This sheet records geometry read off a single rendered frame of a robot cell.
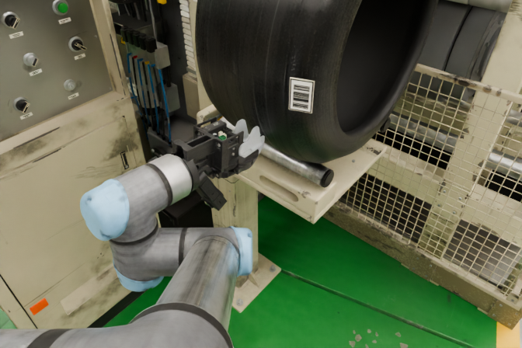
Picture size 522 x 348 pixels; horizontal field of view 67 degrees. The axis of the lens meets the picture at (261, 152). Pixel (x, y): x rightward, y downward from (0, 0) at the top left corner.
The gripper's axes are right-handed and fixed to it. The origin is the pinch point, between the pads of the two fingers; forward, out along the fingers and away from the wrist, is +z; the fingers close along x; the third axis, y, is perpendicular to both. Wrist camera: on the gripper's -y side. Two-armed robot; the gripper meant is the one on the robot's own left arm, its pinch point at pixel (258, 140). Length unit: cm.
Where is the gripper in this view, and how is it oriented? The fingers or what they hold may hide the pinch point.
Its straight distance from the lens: 79.2
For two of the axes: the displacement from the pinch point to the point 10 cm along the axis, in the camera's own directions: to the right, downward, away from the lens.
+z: 6.5, -3.7, 6.6
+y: 0.8, -8.3, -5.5
